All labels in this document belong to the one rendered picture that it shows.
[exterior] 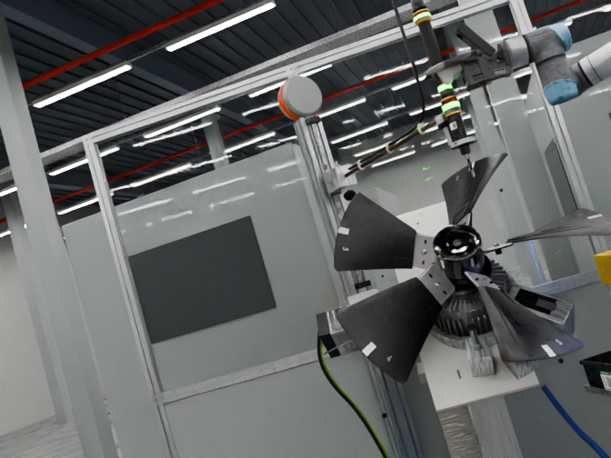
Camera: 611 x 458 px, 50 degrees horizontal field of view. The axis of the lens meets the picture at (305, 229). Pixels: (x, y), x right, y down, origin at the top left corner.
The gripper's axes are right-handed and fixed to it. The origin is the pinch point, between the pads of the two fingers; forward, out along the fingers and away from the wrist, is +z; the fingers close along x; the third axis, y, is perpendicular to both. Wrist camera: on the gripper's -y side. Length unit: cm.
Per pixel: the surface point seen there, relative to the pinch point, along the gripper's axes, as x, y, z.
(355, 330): -13, 57, 36
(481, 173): 13.0, 27.7, -7.0
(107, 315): 212, 24, 202
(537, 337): -20, 69, -3
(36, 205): 482, -127, 378
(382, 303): -10, 53, 28
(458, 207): 11.3, 35.0, 1.8
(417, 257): 4.4, 44.8, 16.4
